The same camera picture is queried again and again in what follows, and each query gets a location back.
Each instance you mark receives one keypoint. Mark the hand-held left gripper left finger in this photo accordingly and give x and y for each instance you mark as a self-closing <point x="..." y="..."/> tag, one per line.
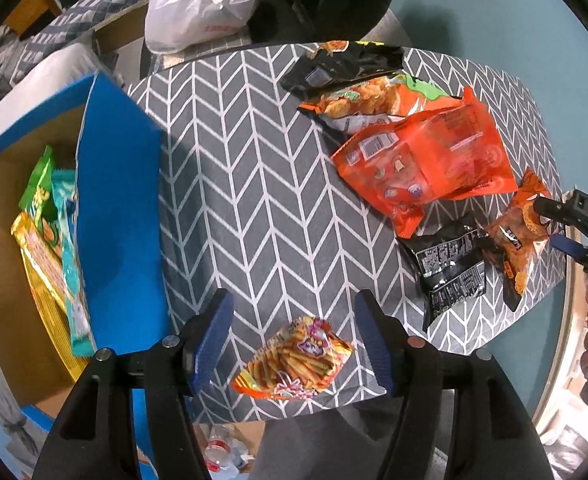
<point x="211" y="345"/>

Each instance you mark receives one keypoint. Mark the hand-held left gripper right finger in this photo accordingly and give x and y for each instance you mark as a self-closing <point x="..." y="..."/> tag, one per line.
<point x="376" y="345"/>

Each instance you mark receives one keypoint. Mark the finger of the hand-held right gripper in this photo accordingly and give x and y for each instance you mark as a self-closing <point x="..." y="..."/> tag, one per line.
<point x="554" y="207"/>
<point x="566" y="247"/>

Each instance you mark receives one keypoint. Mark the orange-brown snack bag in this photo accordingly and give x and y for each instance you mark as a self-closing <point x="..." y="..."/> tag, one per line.
<point x="516" y="240"/>

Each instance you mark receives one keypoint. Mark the small orange stick snack packet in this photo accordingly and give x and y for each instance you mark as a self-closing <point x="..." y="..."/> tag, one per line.
<point x="294" y="360"/>

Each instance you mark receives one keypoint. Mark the black snack bag white text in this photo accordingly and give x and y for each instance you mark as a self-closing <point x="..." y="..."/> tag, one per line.
<point x="449" y="270"/>

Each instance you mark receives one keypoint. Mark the large orange snack bag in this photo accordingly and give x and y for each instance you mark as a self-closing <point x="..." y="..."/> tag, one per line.
<point x="434" y="160"/>

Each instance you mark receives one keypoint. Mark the long teal snack packet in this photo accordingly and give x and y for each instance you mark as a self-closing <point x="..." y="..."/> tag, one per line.
<point x="73" y="270"/>

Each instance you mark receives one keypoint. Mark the cardboard box with blue rim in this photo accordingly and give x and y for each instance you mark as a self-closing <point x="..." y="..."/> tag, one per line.
<point x="123" y="210"/>

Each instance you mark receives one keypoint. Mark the long yellow biscuit packet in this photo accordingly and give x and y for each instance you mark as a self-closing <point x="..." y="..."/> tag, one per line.
<point x="41" y="270"/>

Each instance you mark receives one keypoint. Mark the orange chips bag green edge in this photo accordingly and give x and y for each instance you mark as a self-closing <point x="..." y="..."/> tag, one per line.
<point x="369" y="100"/>

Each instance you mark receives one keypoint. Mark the green snack packet yellow print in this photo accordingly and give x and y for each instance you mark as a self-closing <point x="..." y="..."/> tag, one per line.
<point x="38" y="190"/>

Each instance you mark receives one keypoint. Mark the black snack bag orange print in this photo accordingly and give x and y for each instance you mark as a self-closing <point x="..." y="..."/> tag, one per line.
<point x="344" y="65"/>

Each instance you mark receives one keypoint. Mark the clear plastic bottle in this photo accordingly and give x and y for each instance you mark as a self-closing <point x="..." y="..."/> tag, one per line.
<point x="222" y="447"/>

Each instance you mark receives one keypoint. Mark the person's grey trousers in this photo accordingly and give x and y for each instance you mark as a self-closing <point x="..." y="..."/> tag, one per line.
<point x="334" y="445"/>

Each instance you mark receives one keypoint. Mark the grey herringbone tablecloth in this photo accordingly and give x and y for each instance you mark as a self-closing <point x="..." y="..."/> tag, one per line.
<point x="254" y="185"/>

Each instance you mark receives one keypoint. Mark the checked seat cushion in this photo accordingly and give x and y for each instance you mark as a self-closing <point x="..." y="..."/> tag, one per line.
<point x="208" y="50"/>

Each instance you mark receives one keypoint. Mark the black office chair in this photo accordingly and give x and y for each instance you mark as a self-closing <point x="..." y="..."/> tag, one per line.
<point x="324" y="0"/>

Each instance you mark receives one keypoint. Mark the bed with grey sheet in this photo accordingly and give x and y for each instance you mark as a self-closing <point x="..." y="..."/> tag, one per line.
<point x="48" y="80"/>

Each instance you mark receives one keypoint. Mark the white plastic bag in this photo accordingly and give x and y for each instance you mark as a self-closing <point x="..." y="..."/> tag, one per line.
<point x="198" y="5"/>

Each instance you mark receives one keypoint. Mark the blue patterned daybed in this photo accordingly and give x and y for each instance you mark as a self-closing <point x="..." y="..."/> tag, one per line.
<point x="83" y="15"/>

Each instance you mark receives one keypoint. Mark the wooden wardrobe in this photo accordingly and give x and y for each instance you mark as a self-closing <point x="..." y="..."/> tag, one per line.
<point x="18" y="15"/>

